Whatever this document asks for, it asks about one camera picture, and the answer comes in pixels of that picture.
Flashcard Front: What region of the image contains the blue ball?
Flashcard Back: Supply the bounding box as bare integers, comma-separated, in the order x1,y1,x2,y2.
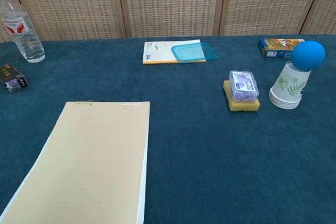
290,40,326,72

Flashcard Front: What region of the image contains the small black carton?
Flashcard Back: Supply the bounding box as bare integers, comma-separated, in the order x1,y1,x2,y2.
0,63,29,94

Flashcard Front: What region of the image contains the teal translucent plastic lid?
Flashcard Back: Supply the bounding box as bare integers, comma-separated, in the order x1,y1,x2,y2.
171,41,219,64

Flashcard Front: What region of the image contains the woven wooden screen panel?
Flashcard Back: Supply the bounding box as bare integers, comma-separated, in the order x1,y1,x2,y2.
117,0,228,38
219,0,325,36
301,0,336,35
5,0,127,42

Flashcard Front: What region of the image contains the blue table cloth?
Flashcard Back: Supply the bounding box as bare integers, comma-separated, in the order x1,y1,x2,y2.
0,34,336,224

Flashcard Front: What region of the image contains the clear plastic water bottle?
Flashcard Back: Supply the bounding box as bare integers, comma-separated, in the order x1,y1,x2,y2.
0,0,46,63

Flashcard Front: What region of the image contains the clear box with purple contents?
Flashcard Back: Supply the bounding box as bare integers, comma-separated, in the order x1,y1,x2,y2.
228,70,260,103

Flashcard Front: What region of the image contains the white notepad with orange edge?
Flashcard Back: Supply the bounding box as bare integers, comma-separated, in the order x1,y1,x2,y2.
142,39,207,65

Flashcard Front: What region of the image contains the tan paper notepad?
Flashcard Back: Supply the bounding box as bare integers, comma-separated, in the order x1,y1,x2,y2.
0,100,151,224

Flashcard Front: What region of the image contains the blue and orange printed box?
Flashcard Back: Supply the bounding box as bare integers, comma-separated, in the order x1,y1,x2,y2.
258,38,306,60

